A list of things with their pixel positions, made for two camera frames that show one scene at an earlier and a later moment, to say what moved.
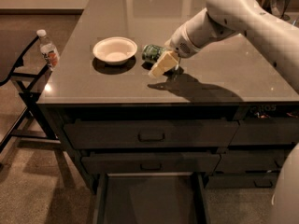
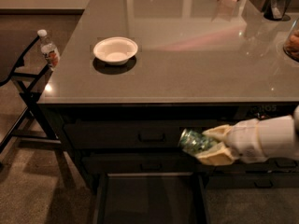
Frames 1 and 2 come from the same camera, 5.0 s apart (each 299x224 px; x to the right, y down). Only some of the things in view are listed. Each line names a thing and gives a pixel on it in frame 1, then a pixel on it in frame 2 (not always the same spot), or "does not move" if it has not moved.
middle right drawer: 233,161 does not move
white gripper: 180,44 -> 244,141
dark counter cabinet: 135,117 does not move
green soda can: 150,52 -> 194,142
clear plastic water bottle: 49,50 does not move
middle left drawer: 150,162 does not move
